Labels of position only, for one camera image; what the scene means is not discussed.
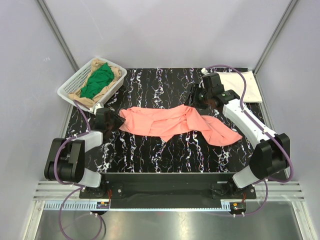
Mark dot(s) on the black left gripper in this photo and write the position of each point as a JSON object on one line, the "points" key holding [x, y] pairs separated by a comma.
{"points": [[119, 121]]}

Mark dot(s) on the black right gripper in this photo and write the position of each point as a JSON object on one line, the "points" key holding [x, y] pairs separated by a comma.
{"points": [[192, 98]]}

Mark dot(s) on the salmon pink t shirt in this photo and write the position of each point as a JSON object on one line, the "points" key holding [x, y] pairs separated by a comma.
{"points": [[166, 123]]}

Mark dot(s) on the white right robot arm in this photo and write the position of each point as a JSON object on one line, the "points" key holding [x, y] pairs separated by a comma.
{"points": [[271, 150]]}

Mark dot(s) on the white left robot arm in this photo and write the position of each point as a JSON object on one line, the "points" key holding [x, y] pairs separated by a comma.
{"points": [[66, 158]]}

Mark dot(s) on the folded white t shirt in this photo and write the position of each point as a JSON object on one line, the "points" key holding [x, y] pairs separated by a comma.
{"points": [[233, 81]]}

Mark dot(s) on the green t shirt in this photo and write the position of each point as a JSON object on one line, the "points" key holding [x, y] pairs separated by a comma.
{"points": [[100, 78]]}

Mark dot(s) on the left controller board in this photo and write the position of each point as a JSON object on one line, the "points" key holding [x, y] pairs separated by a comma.
{"points": [[103, 205]]}

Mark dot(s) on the controller board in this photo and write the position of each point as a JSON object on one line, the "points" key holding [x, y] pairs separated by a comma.
{"points": [[103, 205], [237, 206]]}

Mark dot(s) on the right controller board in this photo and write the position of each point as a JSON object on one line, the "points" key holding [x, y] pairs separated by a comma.
{"points": [[237, 206]]}

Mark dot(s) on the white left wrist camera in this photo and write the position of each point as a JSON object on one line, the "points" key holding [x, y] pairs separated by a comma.
{"points": [[93, 110]]}

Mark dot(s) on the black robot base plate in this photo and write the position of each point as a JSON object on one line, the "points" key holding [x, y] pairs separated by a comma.
{"points": [[202, 184]]}

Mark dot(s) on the aluminium frame rail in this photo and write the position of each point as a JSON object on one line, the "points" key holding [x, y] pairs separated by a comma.
{"points": [[68, 198]]}

